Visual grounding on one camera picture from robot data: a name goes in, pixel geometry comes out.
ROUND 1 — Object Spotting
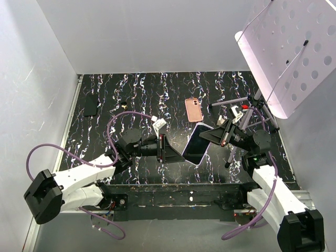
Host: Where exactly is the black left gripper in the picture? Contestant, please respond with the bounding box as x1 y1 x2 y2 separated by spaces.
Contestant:
129 133 185 163

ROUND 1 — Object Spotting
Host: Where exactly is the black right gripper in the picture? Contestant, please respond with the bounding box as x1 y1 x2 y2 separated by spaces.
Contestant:
198 118 253 153

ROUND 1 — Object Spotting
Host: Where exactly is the phone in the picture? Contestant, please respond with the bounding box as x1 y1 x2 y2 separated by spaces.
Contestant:
182 122 213 165

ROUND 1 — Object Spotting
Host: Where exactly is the pink phone case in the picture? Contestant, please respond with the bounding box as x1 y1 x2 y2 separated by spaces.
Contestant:
185 98 203 122

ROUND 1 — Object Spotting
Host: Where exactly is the black smartphone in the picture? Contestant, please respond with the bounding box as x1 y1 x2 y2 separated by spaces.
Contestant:
83 93 98 117

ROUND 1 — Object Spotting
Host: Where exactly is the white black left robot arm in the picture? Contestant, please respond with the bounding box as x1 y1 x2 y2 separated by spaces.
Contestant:
24 129 185 225

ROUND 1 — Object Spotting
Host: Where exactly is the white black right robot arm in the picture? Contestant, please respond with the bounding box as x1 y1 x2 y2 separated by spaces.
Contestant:
200 119 325 251

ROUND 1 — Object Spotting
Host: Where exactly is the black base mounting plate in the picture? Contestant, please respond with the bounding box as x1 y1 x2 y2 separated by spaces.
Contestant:
90 183 257 222

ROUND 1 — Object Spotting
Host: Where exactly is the white tripod music stand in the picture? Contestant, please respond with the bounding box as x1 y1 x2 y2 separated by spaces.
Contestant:
208 0 336 169

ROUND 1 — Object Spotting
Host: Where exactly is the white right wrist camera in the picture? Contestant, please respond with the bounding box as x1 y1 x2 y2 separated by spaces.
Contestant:
229 105 249 124

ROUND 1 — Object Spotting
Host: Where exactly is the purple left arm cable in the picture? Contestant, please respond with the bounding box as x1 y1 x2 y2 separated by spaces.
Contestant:
26 111 158 240

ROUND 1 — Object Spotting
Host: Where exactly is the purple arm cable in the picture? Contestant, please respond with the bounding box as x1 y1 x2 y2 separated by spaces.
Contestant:
26 111 158 240
221 106 278 241

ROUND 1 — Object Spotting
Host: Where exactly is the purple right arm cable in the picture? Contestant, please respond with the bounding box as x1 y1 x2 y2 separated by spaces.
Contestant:
221 106 278 241

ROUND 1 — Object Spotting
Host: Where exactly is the aluminium frame rail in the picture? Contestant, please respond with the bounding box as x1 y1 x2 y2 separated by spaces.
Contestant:
22 75 83 251

